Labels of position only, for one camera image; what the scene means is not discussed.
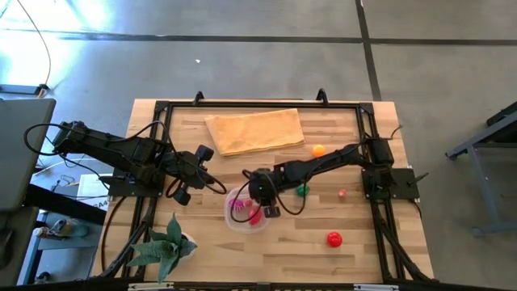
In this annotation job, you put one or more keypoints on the small bottle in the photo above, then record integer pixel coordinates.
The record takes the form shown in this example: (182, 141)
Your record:
(60, 229)

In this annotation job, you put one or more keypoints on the grey desk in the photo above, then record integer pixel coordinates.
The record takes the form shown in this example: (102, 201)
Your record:
(20, 169)

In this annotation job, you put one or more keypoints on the clear plastic tupperware container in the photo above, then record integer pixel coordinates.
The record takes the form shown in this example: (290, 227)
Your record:
(242, 224)

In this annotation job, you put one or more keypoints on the black desk crossbar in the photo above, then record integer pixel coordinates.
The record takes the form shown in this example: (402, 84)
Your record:
(64, 204)

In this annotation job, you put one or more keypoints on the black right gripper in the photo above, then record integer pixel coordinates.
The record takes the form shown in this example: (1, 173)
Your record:
(262, 188)

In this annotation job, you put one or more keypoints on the green toy bell pepper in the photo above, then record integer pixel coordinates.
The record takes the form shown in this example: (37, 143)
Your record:
(303, 190)

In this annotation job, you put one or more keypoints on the grey metal table frame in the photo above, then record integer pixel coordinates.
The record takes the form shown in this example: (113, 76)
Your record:
(480, 139)

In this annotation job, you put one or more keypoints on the orange toy fruit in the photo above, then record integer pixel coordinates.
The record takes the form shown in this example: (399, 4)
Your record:
(318, 150)

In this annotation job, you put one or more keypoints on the green potted plant white pot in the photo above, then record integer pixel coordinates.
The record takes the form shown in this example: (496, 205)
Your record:
(165, 248)

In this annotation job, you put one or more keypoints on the orange folded towel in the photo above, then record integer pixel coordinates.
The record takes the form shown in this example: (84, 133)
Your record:
(254, 131)

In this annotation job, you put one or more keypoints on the magenta toy fruit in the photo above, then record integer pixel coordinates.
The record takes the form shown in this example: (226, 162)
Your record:
(236, 204)

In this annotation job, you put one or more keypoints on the small pink toy fruit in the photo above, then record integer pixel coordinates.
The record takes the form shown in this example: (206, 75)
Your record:
(342, 193)

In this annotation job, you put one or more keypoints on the red toy tomato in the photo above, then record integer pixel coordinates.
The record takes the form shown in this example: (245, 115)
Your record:
(334, 239)

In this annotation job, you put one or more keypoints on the silver label strip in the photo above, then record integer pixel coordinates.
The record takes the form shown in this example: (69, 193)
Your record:
(149, 286)
(375, 287)

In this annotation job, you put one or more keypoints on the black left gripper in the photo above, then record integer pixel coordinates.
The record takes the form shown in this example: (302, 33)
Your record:
(186, 169)

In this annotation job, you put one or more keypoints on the red toy dragon fruit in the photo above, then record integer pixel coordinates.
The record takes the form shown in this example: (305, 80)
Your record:
(255, 217)

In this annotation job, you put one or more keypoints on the white paper box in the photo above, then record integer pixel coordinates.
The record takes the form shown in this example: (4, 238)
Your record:
(91, 190)

